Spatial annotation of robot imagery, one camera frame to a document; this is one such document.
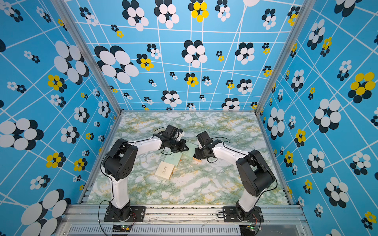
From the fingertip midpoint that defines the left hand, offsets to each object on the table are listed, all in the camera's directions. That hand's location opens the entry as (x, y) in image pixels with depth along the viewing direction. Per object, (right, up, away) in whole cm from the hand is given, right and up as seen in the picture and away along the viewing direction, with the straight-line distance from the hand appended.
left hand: (190, 148), depth 94 cm
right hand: (+6, -3, -1) cm, 7 cm away
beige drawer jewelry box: (-15, -12, -8) cm, 21 cm away
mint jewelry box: (+1, -2, -1) cm, 2 cm away
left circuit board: (-34, -37, -22) cm, 54 cm away
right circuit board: (+28, -35, -24) cm, 51 cm away
